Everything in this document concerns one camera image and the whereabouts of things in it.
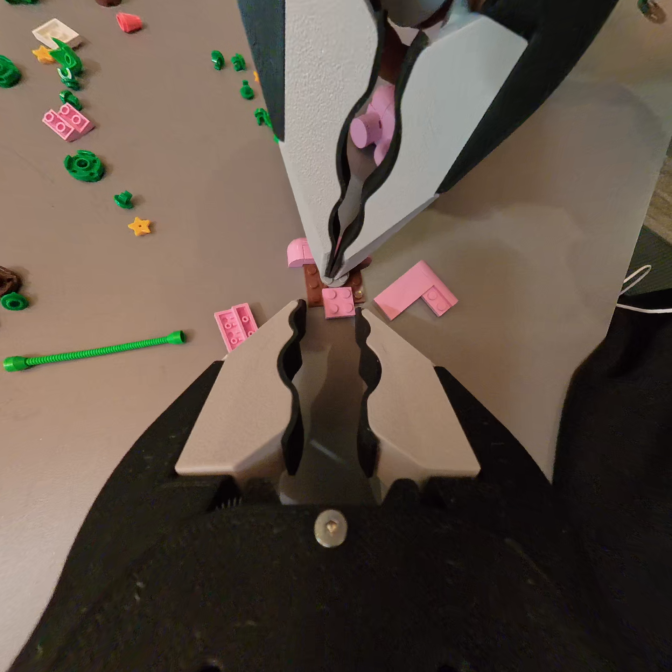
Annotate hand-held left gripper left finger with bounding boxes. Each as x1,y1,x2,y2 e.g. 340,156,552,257
174,299,308,477

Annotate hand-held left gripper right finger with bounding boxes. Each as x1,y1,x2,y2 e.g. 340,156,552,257
354,307,482,480

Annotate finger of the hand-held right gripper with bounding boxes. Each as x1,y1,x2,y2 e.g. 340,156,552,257
277,0,387,279
336,12,529,277

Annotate pink corner plate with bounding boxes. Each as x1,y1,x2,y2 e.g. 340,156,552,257
373,261,459,321

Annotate pink brick block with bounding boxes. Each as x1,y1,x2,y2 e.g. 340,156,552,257
303,262,368,320

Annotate pink rounded brick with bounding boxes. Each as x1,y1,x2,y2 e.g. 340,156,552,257
287,237,316,270

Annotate person's right hand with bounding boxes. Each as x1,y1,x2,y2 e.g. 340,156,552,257
379,31,415,87

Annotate pink brick animal body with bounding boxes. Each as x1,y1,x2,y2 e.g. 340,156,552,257
351,84,400,163

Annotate green flexible rod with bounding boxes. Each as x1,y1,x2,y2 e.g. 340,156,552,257
2,330,187,372

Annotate person's black jacket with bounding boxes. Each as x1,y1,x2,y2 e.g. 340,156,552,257
551,294,672,672

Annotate scattered small green clips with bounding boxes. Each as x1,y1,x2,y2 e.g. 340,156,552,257
0,0,666,312

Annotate pink two-stud plate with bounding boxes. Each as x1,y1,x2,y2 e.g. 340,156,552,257
57,103,95,134
42,109,79,142

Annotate green spiky leaf piece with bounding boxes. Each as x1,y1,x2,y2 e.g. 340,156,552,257
50,39,85,77

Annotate white square tile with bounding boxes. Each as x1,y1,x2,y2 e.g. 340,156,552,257
31,18,82,48

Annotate thin white cable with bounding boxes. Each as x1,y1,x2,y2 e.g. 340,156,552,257
617,265,672,315

